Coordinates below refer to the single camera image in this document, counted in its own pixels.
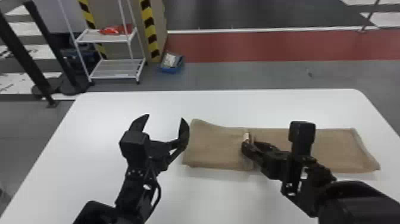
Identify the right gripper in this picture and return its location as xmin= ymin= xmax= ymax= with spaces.
xmin=240 ymin=140 xmax=295 ymax=183

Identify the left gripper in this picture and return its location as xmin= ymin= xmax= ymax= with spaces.
xmin=129 ymin=113 xmax=190 ymax=173

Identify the beige towel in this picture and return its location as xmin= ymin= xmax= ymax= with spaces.
xmin=182 ymin=118 xmax=382 ymax=174

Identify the blue basket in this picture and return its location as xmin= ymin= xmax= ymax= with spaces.
xmin=160 ymin=52 xmax=185 ymax=74

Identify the red snack packet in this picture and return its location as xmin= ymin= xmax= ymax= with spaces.
xmin=99 ymin=26 xmax=126 ymax=35

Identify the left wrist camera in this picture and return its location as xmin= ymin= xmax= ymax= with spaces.
xmin=118 ymin=130 xmax=151 ymax=170

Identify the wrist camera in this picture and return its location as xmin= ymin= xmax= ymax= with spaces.
xmin=118 ymin=130 xmax=151 ymax=170
xmin=287 ymin=120 xmax=317 ymax=188

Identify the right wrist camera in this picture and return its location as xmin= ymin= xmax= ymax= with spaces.
xmin=287 ymin=120 xmax=317 ymax=188

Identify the white wire rack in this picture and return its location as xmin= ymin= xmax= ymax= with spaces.
xmin=57 ymin=0 xmax=147 ymax=85

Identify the yellow black striped post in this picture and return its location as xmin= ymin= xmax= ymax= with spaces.
xmin=77 ymin=0 xmax=109 ymax=60
xmin=139 ymin=0 xmax=162 ymax=63

